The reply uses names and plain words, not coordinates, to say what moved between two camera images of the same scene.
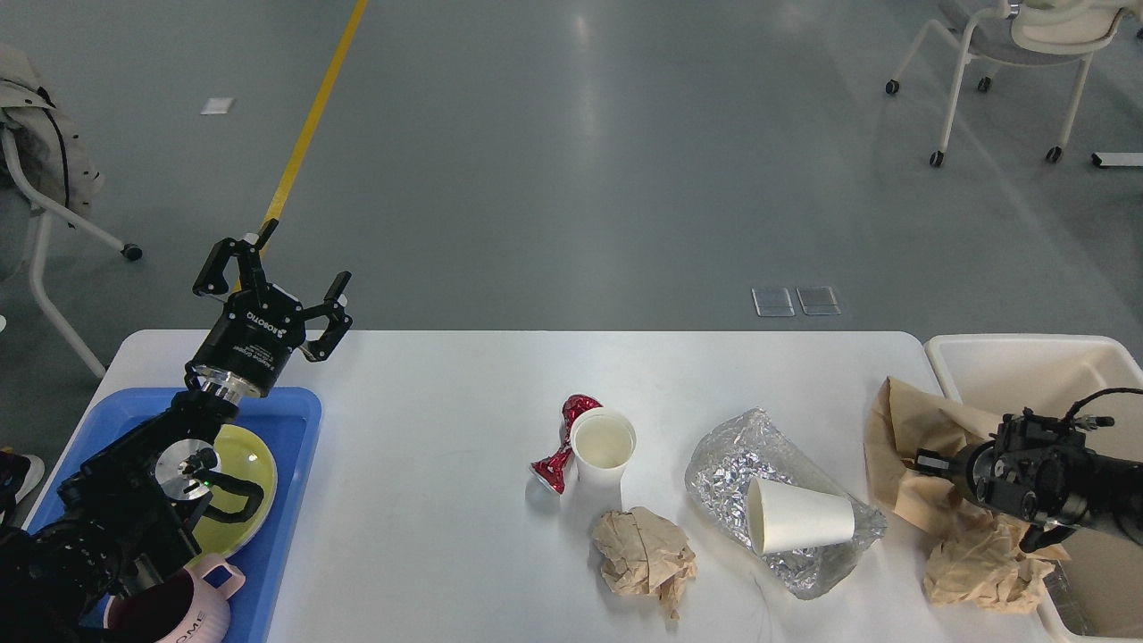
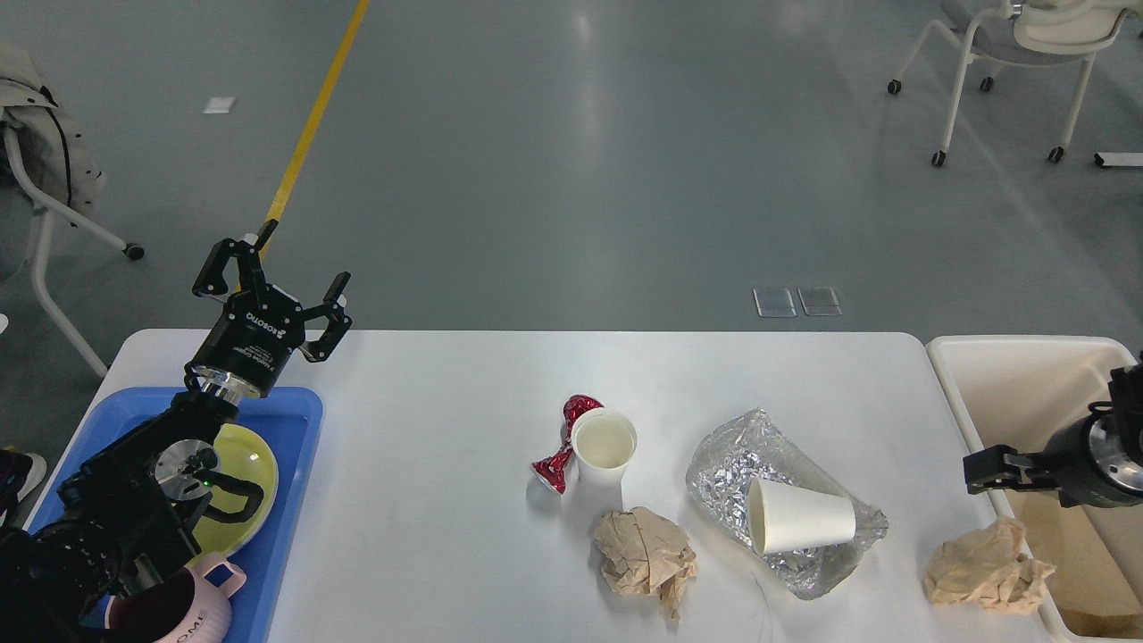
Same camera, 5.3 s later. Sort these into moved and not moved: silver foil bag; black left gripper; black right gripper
Moved: black right gripper
Not moved: silver foil bag; black left gripper
